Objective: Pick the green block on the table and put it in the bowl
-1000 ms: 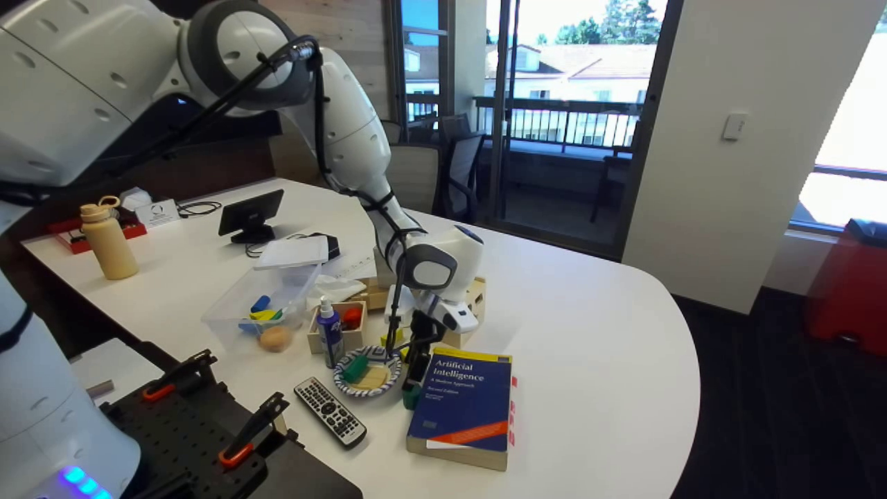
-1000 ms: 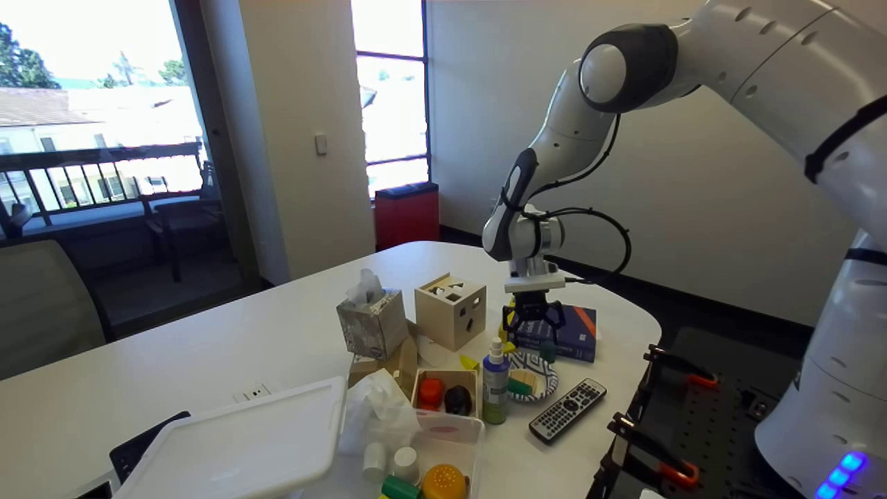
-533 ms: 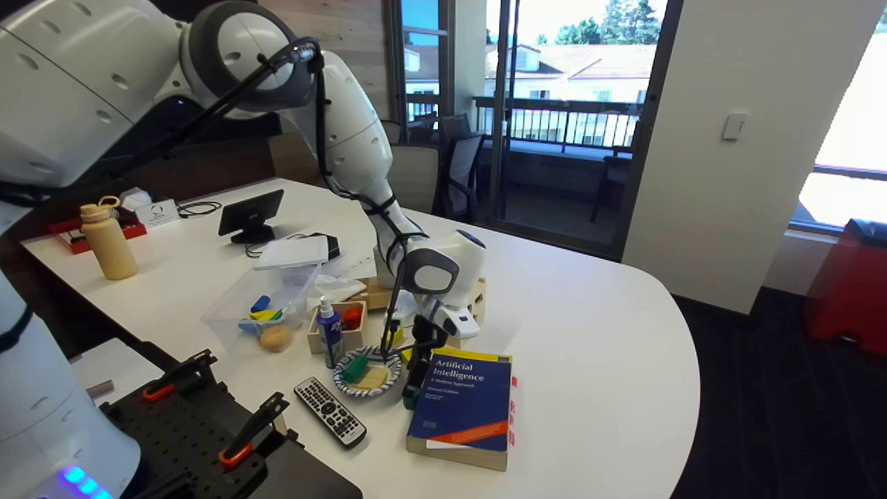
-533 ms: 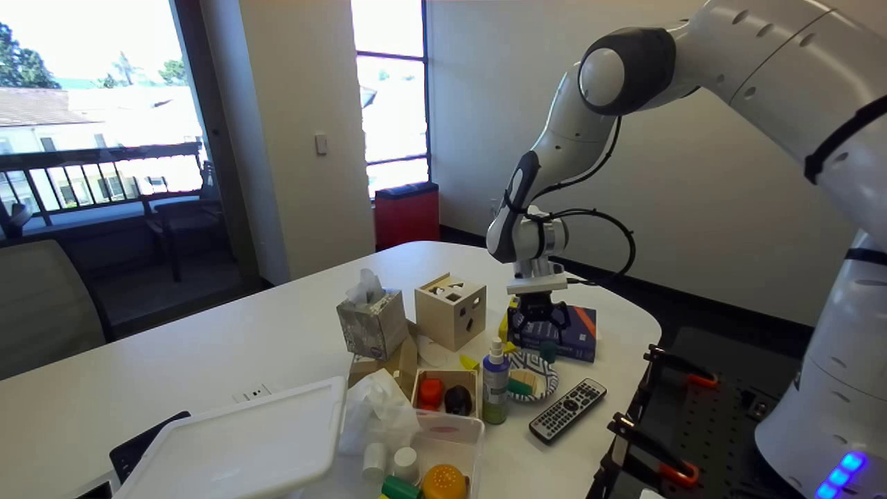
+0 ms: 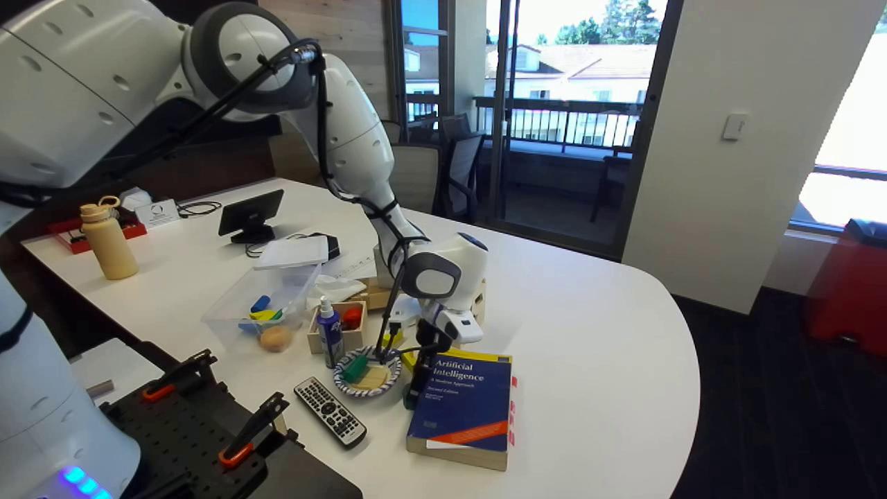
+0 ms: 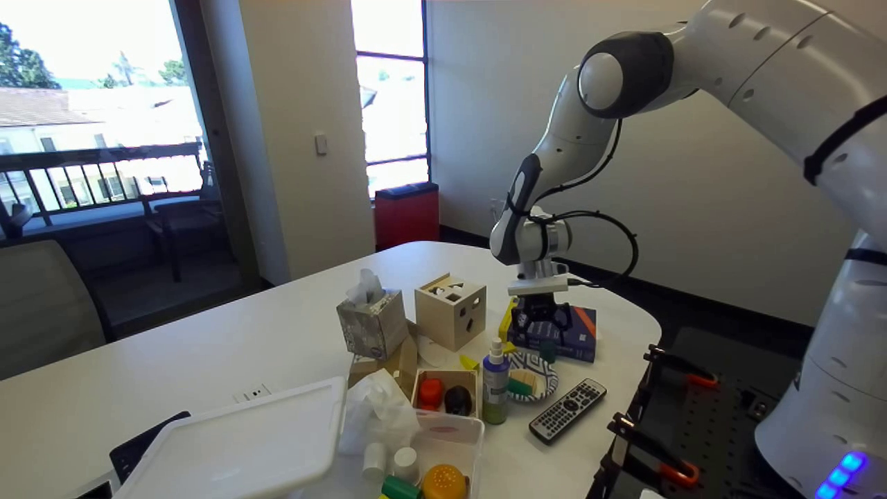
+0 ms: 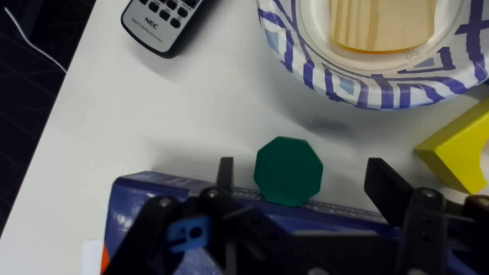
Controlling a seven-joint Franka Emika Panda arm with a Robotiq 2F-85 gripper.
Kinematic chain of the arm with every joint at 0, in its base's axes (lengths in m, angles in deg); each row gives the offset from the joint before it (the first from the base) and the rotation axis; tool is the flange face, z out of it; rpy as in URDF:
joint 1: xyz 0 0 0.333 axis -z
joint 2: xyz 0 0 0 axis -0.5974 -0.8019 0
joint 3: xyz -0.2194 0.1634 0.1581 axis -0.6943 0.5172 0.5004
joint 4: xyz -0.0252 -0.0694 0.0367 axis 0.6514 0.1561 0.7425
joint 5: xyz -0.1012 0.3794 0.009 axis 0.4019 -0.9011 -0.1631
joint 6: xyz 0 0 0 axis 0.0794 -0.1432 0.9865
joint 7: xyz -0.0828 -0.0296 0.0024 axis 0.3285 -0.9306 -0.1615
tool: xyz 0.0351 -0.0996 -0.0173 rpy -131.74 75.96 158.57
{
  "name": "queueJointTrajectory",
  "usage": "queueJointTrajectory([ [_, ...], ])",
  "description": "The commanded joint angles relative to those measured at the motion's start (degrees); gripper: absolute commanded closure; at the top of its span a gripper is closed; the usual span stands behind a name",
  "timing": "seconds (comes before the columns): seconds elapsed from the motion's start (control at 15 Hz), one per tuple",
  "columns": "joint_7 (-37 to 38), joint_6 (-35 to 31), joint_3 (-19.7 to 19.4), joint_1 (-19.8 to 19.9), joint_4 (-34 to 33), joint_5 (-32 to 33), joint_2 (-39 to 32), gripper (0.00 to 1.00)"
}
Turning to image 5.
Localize black orange clamp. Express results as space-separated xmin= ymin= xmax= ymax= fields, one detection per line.
xmin=215 ymin=392 xmax=290 ymax=473
xmin=135 ymin=346 xmax=218 ymax=406

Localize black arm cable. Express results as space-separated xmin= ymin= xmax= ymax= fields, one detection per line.
xmin=0 ymin=39 xmax=426 ymax=369

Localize grey mesh office chair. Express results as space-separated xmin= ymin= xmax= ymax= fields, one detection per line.
xmin=392 ymin=141 xmax=443 ymax=216

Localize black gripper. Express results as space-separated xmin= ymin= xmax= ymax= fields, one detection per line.
xmin=401 ymin=316 xmax=458 ymax=410

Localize beige water bottle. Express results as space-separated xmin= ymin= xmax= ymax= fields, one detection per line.
xmin=77 ymin=191 xmax=142 ymax=284

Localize red cabinet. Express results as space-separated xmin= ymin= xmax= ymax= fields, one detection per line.
xmin=800 ymin=220 xmax=887 ymax=360

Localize round wooden egg block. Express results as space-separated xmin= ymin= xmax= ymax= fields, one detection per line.
xmin=258 ymin=324 xmax=297 ymax=355

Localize white paper sheets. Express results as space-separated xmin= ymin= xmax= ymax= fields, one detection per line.
xmin=253 ymin=234 xmax=332 ymax=272

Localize black office chair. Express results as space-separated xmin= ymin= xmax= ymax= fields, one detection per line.
xmin=429 ymin=115 xmax=487 ymax=224

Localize flat wooden tray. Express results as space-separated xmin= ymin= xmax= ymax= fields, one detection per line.
xmin=355 ymin=274 xmax=396 ymax=316

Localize black tablet device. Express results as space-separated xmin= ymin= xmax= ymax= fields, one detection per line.
xmin=215 ymin=188 xmax=289 ymax=247

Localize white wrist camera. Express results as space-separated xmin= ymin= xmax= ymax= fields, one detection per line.
xmin=439 ymin=308 xmax=484 ymax=346

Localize blue and yellow toy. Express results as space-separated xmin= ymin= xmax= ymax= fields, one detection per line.
xmin=246 ymin=294 xmax=286 ymax=328

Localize balcony metal railing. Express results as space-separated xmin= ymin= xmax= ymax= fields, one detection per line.
xmin=468 ymin=94 xmax=647 ymax=155

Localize black mounting plate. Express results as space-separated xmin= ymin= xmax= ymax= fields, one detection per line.
xmin=96 ymin=369 xmax=367 ymax=499

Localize flat red tray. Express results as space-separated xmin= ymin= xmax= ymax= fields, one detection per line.
xmin=49 ymin=215 xmax=150 ymax=259

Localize white wall light switch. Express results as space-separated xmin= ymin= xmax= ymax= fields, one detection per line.
xmin=719 ymin=108 xmax=750 ymax=145

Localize small white box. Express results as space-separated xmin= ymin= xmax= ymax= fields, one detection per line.
xmin=120 ymin=187 xmax=184 ymax=230

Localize clear plastic container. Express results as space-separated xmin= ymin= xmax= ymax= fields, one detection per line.
xmin=203 ymin=262 xmax=328 ymax=355

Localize green cylinder block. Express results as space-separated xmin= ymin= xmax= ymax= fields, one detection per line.
xmin=339 ymin=355 xmax=373 ymax=387

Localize blue hardcover book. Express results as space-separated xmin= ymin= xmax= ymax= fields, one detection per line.
xmin=405 ymin=346 xmax=515 ymax=475

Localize grey remote control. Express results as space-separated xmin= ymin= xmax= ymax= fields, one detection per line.
xmin=290 ymin=376 xmax=371 ymax=452

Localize blue patterned paper bowl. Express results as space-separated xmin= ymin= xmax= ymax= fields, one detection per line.
xmin=332 ymin=344 xmax=407 ymax=403

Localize small open wooden box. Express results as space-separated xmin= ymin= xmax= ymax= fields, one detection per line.
xmin=304 ymin=299 xmax=371 ymax=359

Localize coiled grey cable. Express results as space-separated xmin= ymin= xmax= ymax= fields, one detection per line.
xmin=174 ymin=197 xmax=225 ymax=222

